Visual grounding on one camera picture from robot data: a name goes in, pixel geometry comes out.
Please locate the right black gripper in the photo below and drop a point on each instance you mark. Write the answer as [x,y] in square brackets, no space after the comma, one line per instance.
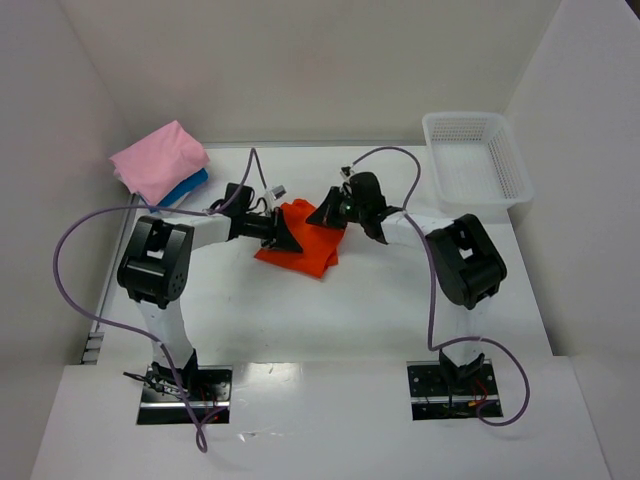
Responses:
[337,210]

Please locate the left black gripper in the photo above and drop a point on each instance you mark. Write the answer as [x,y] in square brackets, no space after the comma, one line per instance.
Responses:
[275,230]

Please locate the orange t shirt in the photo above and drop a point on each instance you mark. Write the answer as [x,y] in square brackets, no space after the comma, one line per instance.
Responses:
[319,244]

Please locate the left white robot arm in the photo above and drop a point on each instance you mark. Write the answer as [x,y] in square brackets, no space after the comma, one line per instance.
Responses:
[154,272]

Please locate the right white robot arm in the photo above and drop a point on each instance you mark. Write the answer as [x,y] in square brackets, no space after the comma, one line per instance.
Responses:
[466,269]

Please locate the blue folded t shirt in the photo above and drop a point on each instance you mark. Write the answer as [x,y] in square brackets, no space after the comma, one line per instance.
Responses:
[176,196]

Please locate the pink folded t shirt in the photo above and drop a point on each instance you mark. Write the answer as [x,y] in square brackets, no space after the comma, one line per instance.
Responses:
[153,166]

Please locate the white plastic basket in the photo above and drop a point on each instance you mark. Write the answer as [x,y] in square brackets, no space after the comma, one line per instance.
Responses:
[476,161]

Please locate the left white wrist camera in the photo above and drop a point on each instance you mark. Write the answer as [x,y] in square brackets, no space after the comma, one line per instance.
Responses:
[275,193]

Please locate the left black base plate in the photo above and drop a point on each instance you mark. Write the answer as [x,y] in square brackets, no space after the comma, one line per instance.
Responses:
[210,398]

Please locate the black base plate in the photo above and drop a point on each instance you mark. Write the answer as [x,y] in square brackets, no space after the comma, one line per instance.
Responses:
[210,398]
[433,399]

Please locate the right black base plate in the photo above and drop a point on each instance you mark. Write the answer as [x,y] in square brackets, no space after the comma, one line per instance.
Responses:
[433,399]

